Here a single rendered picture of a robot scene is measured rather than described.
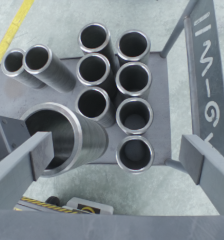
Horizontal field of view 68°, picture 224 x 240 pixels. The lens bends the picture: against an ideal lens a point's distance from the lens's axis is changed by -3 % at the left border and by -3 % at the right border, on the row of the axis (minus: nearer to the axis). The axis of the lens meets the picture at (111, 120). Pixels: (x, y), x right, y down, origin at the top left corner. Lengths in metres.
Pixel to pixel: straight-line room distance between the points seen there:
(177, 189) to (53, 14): 1.53
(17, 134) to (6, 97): 0.91
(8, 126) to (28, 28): 1.43
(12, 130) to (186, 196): 1.07
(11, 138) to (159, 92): 0.76
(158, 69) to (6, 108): 0.86
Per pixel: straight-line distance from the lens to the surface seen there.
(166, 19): 1.40
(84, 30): 0.73
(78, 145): 0.27
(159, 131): 0.84
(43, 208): 0.93
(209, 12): 0.59
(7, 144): 0.21
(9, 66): 0.93
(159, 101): 0.87
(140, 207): 1.16
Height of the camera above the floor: 1.09
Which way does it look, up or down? 79 degrees down
